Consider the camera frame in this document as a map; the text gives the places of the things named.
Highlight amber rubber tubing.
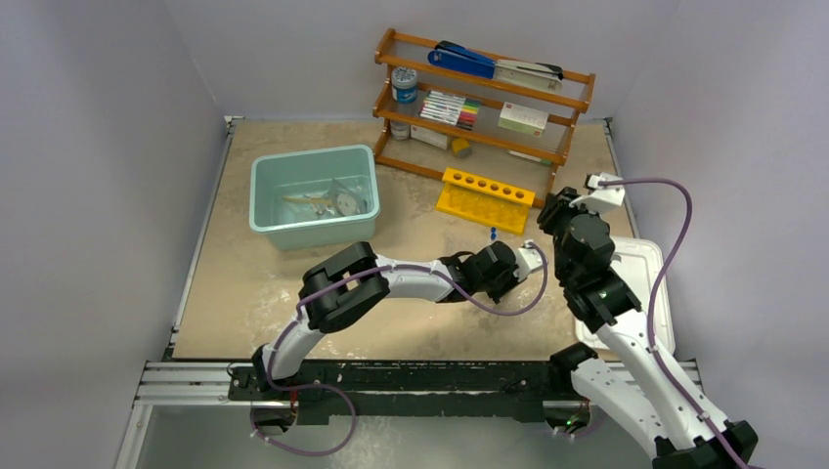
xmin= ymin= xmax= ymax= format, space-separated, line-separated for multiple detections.
xmin=283 ymin=196 xmax=335 ymax=206

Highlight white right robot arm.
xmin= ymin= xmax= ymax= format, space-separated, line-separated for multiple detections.
xmin=537 ymin=187 xmax=759 ymax=468

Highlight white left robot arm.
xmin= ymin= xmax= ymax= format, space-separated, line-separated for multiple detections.
xmin=252 ymin=241 xmax=539 ymax=400

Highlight white plastic tray lid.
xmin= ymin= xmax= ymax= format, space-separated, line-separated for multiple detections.
xmin=564 ymin=235 xmax=676 ymax=357

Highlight yellow test tube rack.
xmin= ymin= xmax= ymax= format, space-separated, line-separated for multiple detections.
xmin=435 ymin=168 xmax=536 ymax=235

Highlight yellow green sponge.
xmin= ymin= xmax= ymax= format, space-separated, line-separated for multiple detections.
xmin=450 ymin=138 xmax=472 ymax=159

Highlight green white box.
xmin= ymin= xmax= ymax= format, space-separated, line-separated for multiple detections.
xmin=498 ymin=103 xmax=549 ymax=137

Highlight white box lower shelf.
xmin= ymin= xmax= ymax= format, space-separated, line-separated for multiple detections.
xmin=410 ymin=124 xmax=450 ymax=149

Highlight pack of coloured markers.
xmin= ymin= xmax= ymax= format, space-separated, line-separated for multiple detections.
xmin=418 ymin=90 xmax=482 ymax=131

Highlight wooden three-tier shelf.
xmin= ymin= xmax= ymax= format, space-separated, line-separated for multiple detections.
xmin=372 ymin=27 xmax=596 ymax=211

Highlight teal plastic tub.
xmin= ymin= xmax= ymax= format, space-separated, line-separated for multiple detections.
xmin=248 ymin=145 xmax=380 ymax=250

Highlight blue-lidded jar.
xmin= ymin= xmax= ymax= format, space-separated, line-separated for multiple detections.
xmin=390 ymin=66 xmax=418 ymax=105

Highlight blue long stapler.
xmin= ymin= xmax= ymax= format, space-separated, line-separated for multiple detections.
xmin=427 ymin=41 xmax=564 ymax=88

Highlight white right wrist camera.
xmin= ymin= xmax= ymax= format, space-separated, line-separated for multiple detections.
xmin=569 ymin=172 xmax=626 ymax=215

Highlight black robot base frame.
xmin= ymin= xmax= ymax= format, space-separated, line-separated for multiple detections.
xmin=229 ymin=360 xmax=595 ymax=429

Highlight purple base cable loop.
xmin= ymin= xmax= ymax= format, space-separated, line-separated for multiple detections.
xmin=249 ymin=381 xmax=359 ymax=457

